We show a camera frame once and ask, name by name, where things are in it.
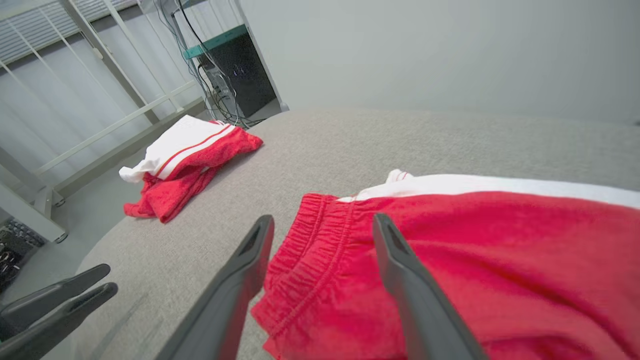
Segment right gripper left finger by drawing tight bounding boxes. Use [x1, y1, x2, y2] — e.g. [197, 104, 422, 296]
[157, 214, 276, 360]

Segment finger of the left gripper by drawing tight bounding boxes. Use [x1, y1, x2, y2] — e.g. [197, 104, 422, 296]
[0, 282, 119, 360]
[0, 263, 112, 342]

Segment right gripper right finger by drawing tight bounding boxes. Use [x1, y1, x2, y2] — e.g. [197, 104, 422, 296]
[372, 213, 489, 360]

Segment red shorts with white stripe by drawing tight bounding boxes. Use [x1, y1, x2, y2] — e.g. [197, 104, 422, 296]
[250, 169, 640, 360]

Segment red and white shirt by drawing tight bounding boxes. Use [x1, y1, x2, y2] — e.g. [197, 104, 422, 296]
[119, 114, 264, 224]

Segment black keyboard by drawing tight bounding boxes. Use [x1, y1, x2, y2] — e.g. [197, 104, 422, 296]
[0, 217, 49, 296]

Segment black equipment cabinet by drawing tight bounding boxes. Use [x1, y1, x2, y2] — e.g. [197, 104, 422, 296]
[197, 31, 279, 121]

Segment white window blinds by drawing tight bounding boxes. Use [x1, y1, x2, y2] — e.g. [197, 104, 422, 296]
[0, 0, 139, 64]

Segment white metal railing frame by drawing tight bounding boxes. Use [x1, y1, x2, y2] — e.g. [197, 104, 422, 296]
[0, 0, 207, 244]

